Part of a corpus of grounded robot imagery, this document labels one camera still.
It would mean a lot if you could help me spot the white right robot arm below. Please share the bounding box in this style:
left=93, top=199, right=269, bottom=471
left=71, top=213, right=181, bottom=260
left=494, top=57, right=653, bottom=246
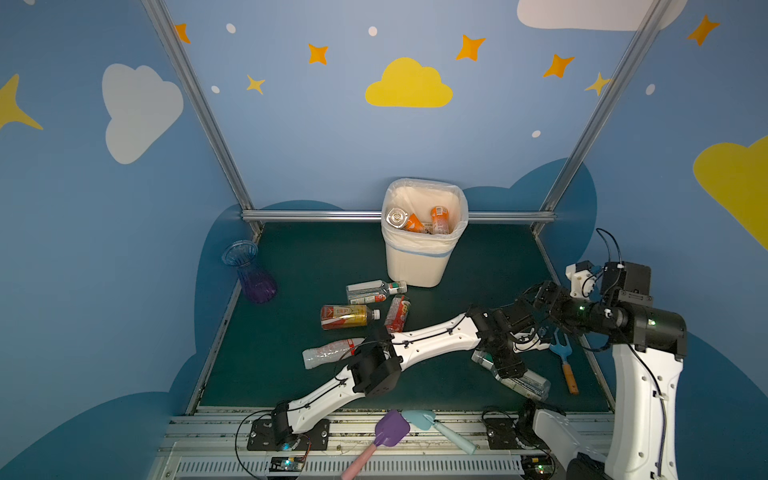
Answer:
left=520, top=282, right=687, bottom=479

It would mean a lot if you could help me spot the white bin liner bag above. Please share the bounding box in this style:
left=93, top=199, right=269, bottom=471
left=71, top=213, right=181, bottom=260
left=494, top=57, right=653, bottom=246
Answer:
left=381, top=178, right=469, bottom=258

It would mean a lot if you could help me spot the aluminium frame post right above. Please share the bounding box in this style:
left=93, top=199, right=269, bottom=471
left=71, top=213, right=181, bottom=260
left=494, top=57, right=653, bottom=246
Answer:
left=540, top=0, right=672, bottom=217

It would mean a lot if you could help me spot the clear square bottle green label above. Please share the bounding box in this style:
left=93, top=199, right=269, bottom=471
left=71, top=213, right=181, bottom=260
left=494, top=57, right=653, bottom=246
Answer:
left=346, top=280, right=408, bottom=305

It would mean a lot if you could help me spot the wooden handle brush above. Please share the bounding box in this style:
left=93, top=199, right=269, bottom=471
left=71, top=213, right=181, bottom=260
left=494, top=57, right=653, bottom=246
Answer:
left=549, top=328, right=580, bottom=395

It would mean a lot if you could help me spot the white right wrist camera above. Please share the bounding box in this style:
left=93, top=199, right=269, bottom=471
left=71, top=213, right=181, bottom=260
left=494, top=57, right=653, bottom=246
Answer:
left=565, top=260, right=595, bottom=299

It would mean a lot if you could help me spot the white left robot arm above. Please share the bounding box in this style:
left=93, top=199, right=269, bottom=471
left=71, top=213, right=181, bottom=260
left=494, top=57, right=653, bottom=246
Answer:
left=270, top=299, right=548, bottom=450

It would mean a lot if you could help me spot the purple pink spatula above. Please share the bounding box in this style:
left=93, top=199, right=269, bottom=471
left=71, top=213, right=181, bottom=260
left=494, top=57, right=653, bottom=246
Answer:
left=340, top=410, right=410, bottom=480

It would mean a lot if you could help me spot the orange milk tea bottle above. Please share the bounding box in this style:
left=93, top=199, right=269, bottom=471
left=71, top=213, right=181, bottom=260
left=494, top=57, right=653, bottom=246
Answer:
left=430, top=206, right=452, bottom=235

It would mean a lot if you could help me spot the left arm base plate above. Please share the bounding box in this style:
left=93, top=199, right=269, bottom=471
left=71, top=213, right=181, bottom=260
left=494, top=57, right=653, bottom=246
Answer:
left=246, top=418, right=330, bottom=452

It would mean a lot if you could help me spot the red label clear bottle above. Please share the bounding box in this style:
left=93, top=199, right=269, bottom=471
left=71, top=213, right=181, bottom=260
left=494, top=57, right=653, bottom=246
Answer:
left=385, top=295, right=411, bottom=333

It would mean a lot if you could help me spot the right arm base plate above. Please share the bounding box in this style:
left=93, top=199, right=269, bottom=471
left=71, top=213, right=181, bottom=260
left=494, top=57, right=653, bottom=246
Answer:
left=482, top=417, right=525, bottom=450

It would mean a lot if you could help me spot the aluminium frame post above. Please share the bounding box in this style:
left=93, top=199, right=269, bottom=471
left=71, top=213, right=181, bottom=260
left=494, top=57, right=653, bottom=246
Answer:
left=540, top=0, right=672, bottom=217
left=141, top=0, right=253, bottom=210

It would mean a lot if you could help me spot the teal silicone spatula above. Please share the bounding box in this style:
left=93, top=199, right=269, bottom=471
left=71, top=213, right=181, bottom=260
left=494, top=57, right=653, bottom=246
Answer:
left=401, top=410, right=478, bottom=455

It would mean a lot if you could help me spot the purple ribbed plastic vase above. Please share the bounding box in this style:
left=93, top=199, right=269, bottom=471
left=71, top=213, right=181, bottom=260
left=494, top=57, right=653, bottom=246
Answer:
left=222, top=240, right=278, bottom=304

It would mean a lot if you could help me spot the aluminium frame post left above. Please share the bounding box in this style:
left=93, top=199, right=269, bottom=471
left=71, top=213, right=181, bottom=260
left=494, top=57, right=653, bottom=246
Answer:
left=141, top=0, right=253, bottom=210

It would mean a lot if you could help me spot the orange white tea bottle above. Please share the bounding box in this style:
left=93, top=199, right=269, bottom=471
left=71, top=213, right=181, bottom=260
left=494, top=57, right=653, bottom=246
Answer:
left=403, top=214, right=427, bottom=233

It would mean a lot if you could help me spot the clear bottle green band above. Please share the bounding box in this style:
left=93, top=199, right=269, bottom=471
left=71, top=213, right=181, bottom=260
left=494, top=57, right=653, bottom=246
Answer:
left=472, top=350, right=551, bottom=401

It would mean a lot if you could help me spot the white ribbed trash bin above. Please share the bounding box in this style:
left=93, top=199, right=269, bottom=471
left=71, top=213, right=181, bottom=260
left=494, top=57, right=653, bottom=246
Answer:
left=381, top=178, right=469, bottom=288

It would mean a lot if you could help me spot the clear bottle bird label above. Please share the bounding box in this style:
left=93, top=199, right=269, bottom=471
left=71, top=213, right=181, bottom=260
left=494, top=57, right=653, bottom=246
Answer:
left=385, top=207, right=410, bottom=229

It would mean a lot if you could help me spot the red gold energy drink bottle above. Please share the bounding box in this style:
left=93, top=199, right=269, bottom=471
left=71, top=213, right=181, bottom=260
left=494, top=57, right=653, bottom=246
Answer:
left=320, top=305, right=381, bottom=330

